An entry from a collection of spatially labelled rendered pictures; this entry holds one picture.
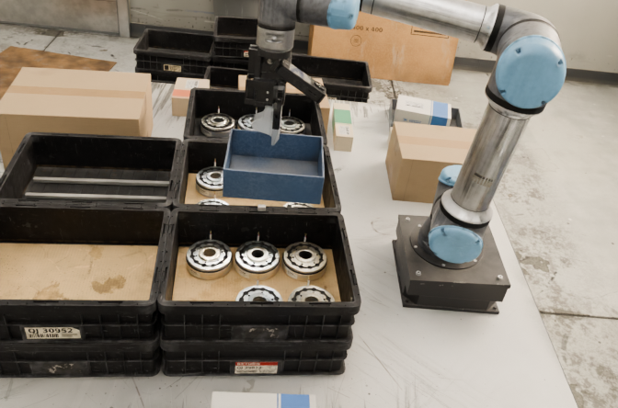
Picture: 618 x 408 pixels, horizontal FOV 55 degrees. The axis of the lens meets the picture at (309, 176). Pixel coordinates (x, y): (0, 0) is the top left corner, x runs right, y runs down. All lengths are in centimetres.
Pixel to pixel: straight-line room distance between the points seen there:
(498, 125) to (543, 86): 12
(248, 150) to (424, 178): 71
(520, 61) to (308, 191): 47
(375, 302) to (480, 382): 31
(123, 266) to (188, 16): 329
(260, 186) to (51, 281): 51
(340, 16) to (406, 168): 78
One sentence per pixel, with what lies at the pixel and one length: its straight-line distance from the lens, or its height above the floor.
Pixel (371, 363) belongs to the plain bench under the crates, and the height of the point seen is 70.
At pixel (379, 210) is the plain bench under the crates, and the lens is 183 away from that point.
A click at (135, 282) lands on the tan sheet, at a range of 137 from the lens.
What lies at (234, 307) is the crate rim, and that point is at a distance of 118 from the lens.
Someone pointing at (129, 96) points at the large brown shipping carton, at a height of 90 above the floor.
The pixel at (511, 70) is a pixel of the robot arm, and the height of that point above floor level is 139.
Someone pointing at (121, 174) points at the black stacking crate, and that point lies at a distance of 169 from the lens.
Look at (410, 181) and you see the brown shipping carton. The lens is 185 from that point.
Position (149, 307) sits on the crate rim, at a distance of 119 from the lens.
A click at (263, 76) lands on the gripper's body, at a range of 124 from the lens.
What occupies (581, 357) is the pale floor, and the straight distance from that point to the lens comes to 267.
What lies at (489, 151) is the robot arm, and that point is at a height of 121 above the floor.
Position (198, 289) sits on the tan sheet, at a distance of 134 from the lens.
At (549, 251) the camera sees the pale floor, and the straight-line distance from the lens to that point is 309.
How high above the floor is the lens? 180
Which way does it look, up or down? 35 degrees down
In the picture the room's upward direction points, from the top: 7 degrees clockwise
